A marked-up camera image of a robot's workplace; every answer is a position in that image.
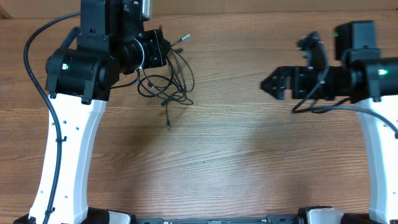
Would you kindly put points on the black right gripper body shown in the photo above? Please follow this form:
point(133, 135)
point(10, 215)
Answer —
point(298, 82)

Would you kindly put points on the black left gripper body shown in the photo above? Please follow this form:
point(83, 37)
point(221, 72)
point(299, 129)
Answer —
point(157, 47)

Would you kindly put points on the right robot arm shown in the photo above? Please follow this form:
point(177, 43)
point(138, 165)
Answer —
point(365, 83)

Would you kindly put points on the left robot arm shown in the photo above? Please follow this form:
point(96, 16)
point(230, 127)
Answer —
point(110, 40)

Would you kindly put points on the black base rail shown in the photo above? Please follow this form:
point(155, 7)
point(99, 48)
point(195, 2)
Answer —
point(269, 219)

